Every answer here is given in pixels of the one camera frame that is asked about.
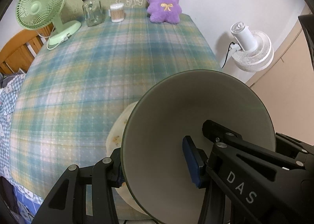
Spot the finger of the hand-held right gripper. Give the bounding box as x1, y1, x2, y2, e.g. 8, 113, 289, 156
275, 133, 314, 156
202, 120, 314, 224

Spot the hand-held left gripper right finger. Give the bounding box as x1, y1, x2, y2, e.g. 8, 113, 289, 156
182, 136, 232, 224

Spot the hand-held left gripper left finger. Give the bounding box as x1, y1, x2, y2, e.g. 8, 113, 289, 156
37, 148, 123, 224

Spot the large grey floral bowl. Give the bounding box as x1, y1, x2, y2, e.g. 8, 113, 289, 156
105, 69, 276, 224

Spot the beige cabinet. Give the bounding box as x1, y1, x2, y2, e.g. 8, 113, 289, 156
245, 6, 314, 146

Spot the white floor fan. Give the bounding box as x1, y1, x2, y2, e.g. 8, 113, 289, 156
229, 22, 275, 72

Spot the plaid tablecloth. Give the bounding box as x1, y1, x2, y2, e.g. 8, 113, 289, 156
8, 7, 224, 221

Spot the dark cloth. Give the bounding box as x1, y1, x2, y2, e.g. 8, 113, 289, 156
0, 177, 15, 215

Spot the blue checked blanket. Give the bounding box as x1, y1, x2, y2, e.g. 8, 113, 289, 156
0, 73, 45, 224

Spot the grey checked cloth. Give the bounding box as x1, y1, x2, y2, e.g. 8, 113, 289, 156
0, 72, 25, 87

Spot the purple plush toy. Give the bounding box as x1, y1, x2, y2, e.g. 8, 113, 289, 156
146, 0, 182, 25

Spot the wooden bed headboard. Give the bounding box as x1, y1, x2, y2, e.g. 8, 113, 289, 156
0, 23, 54, 75

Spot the cotton swab container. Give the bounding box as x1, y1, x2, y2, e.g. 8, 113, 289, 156
109, 3, 125, 23

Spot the glass jar with dark lid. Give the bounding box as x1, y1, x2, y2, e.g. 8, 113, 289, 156
82, 0, 104, 27

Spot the green table fan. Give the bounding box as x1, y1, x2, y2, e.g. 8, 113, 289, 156
16, 0, 82, 46

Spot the black fan cable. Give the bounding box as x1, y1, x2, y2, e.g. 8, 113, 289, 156
222, 41, 235, 69

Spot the white fan cable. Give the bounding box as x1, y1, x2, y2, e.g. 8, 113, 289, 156
37, 24, 73, 51

